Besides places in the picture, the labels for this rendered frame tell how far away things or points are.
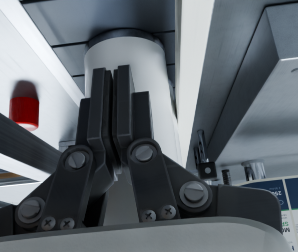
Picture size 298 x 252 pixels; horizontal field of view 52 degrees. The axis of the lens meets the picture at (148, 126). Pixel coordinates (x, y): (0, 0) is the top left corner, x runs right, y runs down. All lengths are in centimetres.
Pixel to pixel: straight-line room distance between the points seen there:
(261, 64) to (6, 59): 23
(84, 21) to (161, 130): 7
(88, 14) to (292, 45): 15
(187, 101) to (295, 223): 47
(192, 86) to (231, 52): 15
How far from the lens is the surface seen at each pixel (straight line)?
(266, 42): 27
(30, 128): 39
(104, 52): 18
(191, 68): 15
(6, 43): 29
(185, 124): 24
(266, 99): 32
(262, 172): 63
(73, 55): 20
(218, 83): 38
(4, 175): 17
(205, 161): 54
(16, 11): 18
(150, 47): 18
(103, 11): 17
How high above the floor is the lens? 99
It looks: 19 degrees down
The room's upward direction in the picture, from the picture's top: 175 degrees clockwise
